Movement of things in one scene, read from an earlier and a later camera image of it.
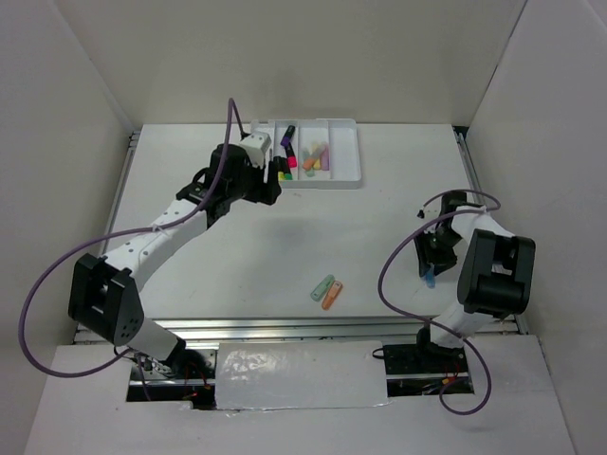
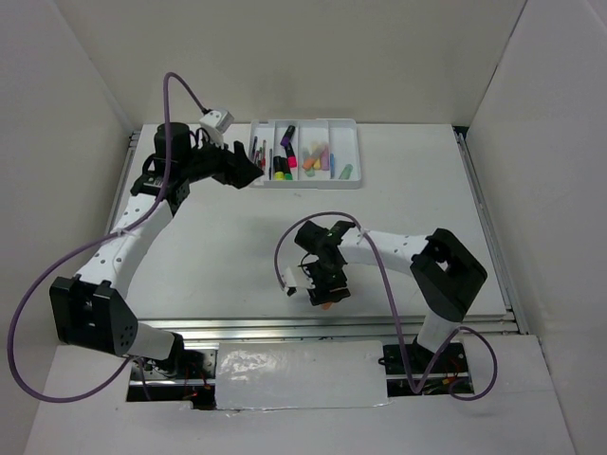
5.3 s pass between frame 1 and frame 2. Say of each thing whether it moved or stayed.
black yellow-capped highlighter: stayed
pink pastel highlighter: stayed
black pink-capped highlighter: stayed
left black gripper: moved
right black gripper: moved
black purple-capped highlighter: stayed
